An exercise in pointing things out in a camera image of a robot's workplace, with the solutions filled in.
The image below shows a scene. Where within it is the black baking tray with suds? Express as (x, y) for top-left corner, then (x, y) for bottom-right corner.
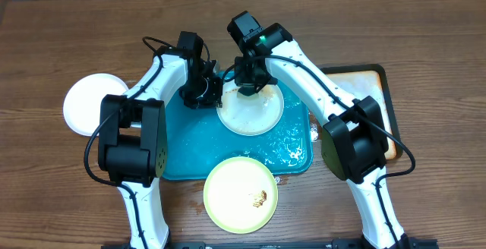
(321, 64), (400, 140)

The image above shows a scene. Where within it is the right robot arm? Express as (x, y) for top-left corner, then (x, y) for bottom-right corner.
(227, 11), (412, 248)

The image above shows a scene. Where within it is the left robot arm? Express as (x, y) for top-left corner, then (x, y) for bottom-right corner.
(93, 31), (222, 248)

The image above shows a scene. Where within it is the teal plastic tray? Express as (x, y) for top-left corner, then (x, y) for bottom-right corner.
(163, 82), (314, 181)

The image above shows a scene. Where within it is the yellow-green plate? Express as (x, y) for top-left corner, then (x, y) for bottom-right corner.
(204, 156), (279, 234)

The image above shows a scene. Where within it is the white plate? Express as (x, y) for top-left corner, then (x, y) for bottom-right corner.
(216, 81), (284, 136)
(63, 73), (128, 136)

